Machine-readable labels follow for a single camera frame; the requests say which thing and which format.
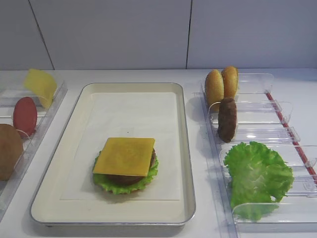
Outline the clear acrylic rack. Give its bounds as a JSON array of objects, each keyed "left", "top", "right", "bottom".
[
  {"left": 198, "top": 73, "right": 317, "bottom": 238},
  {"left": 0, "top": 80, "right": 67, "bottom": 218}
]

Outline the sesame bun in rack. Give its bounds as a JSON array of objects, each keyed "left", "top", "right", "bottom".
[{"left": 221, "top": 66, "right": 239, "bottom": 98}]

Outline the green lettuce leaf in rack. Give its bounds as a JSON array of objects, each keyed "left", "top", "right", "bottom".
[{"left": 224, "top": 141, "right": 294, "bottom": 221}]

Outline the clear acrylic rack right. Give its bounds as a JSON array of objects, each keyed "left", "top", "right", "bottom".
[{"left": 198, "top": 73, "right": 317, "bottom": 238}]

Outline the brown meat patty in rack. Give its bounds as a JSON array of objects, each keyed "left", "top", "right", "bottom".
[{"left": 217, "top": 97, "right": 237, "bottom": 143}]

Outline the white paper tray liner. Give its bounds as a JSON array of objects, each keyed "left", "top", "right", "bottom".
[{"left": 62, "top": 92, "right": 181, "bottom": 200}]

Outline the yellow cheese slice on burger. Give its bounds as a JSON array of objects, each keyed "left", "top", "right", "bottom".
[{"left": 93, "top": 137, "right": 155, "bottom": 177}]

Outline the sesame bun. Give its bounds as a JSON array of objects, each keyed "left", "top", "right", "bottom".
[
  {"left": 205, "top": 69, "right": 224, "bottom": 106},
  {"left": 221, "top": 66, "right": 239, "bottom": 98}
]

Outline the green lettuce on burger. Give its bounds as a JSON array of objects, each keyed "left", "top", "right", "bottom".
[{"left": 92, "top": 157, "right": 159, "bottom": 194}]

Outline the brown bun half left rack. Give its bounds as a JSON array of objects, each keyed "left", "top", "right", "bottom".
[{"left": 0, "top": 123, "right": 23, "bottom": 181}]

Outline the red tomato slice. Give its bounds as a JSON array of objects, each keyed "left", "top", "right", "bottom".
[{"left": 13, "top": 97, "right": 37, "bottom": 138}]

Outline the clear acrylic rack left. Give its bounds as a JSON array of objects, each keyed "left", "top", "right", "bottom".
[{"left": 0, "top": 80, "right": 67, "bottom": 218}]

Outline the brown meat patty on burger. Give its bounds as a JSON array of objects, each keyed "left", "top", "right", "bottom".
[{"left": 105, "top": 149, "right": 157, "bottom": 186}]

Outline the yellow cheese slice in rack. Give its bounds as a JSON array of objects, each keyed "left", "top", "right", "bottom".
[{"left": 23, "top": 68, "right": 57, "bottom": 110}]

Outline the sesame bun top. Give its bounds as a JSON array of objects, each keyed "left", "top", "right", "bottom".
[{"left": 205, "top": 69, "right": 224, "bottom": 106}]

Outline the cream metal tray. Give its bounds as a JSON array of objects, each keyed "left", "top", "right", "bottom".
[{"left": 30, "top": 83, "right": 196, "bottom": 226}]

